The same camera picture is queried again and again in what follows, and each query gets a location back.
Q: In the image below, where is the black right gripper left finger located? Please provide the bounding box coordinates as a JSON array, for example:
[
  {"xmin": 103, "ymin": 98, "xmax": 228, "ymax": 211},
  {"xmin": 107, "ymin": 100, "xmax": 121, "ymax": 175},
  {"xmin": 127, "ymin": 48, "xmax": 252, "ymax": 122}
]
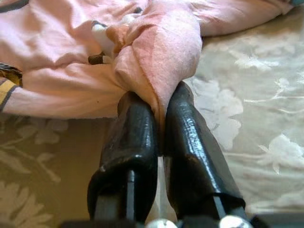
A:
[{"xmin": 86, "ymin": 92, "xmax": 160, "ymax": 223}]

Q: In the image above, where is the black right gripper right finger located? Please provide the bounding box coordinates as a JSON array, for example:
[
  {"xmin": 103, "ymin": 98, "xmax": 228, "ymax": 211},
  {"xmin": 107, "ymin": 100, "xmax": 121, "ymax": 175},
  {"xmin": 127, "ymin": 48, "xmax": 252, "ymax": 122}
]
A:
[{"xmin": 163, "ymin": 82, "xmax": 247, "ymax": 220}]

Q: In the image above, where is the pink cartoon print blanket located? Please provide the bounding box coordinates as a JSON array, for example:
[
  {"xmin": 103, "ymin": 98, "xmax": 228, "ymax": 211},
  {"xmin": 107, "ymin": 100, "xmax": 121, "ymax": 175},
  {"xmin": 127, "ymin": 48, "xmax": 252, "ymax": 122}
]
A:
[{"xmin": 0, "ymin": 0, "xmax": 295, "ymax": 157}]

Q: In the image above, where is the beige floral bed sheet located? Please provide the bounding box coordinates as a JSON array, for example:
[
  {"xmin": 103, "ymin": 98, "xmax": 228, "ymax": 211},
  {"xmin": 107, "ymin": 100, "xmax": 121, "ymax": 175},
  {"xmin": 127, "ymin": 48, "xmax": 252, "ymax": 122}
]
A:
[{"xmin": 0, "ymin": 7, "xmax": 304, "ymax": 228}]

